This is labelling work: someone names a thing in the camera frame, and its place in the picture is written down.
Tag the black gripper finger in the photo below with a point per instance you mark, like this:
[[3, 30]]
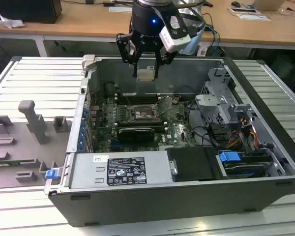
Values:
[[165, 59], [127, 52]]

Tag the silver square CPU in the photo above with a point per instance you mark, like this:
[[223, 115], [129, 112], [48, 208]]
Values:
[[145, 75]]

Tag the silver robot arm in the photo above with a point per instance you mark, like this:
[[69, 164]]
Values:
[[191, 9]]

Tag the black RAM slot row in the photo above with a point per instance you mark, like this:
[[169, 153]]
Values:
[[142, 125], [137, 98]]

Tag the CPU socket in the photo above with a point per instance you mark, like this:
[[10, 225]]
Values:
[[143, 114]]

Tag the white plug adapter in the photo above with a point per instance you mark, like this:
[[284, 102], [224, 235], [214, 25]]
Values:
[[202, 51]]

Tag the black cylinder component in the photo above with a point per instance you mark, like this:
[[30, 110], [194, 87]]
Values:
[[109, 89]]

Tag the wooden desk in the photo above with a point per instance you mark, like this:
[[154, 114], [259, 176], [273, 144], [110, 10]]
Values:
[[88, 19]]

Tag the grey metal drive cage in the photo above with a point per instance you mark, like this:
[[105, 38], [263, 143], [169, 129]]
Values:
[[211, 100]]

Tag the green motherboard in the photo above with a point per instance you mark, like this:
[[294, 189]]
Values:
[[177, 134]]

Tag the black graphics card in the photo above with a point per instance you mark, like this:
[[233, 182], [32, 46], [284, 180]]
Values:
[[137, 135]]

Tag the black computer mouse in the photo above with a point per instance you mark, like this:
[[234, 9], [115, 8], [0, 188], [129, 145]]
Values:
[[235, 4]]

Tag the white paper sheet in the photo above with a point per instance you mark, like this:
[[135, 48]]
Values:
[[254, 16]]

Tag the black plastic shroud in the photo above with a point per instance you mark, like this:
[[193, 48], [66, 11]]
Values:
[[191, 163]]

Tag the black computer box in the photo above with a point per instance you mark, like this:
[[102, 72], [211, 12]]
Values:
[[27, 9]]

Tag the silver laptop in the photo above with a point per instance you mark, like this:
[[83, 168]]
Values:
[[268, 4]]

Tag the blue disk carrier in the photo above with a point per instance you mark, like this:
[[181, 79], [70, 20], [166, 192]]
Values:
[[228, 156]]

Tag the black power supply label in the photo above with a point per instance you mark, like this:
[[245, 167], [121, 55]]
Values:
[[126, 170]]

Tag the crumpled white paper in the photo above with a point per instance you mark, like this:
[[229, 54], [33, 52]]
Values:
[[11, 22]]

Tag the grey power supply unit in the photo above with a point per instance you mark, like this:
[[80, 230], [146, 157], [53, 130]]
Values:
[[88, 172]]

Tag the blue case latch tab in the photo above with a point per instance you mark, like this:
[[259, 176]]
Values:
[[51, 174]]

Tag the grey parts rack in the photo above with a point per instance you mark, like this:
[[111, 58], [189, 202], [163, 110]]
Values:
[[19, 147]]

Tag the black open PC case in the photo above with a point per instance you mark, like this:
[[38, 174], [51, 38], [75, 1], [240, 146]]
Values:
[[162, 206]]

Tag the green RAM stick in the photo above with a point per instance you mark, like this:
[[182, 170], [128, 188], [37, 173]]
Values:
[[14, 162]]

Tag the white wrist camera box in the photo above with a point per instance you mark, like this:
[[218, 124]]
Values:
[[174, 40]]

